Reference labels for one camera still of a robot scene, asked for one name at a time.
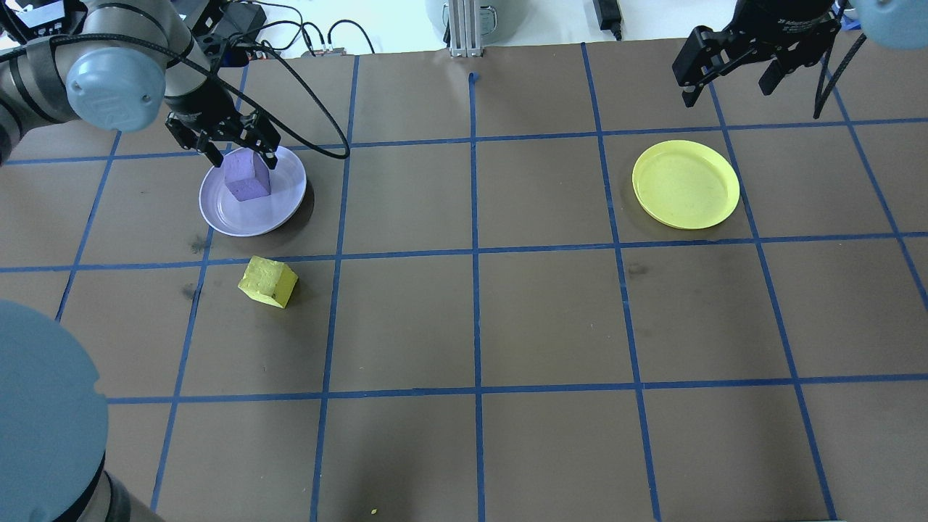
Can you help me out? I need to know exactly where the purple foam block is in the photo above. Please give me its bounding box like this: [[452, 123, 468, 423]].
[[223, 149, 273, 202]]

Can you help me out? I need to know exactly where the yellow foam block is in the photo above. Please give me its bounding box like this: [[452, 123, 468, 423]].
[[238, 255, 299, 310]]

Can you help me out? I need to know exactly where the purple plastic plate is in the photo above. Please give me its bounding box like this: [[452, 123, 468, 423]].
[[199, 144, 307, 238]]

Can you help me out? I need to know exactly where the black power adapter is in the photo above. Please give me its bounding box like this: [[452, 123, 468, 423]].
[[593, 0, 624, 41], [217, 4, 268, 41]]

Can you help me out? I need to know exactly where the yellow plastic plate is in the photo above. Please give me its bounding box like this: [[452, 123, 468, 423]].
[[632, 140, 741, 231]]

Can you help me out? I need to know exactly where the thin black desk cable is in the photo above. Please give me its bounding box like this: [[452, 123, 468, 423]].
[[326, 20, 378, 55]]

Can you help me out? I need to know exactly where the aluminium profile post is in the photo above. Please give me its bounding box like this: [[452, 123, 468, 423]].
[[447, 0, 485, 57]]

